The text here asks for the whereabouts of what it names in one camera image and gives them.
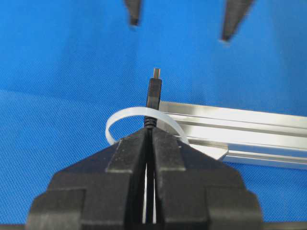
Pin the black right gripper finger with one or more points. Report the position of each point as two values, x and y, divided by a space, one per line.
235 12
134 11

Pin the white zip tie loop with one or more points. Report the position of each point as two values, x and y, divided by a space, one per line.
143 111

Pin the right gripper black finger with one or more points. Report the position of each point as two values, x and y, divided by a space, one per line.
92 194
197 192

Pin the aluminium extrusion bar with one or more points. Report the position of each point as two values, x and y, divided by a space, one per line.
243 136

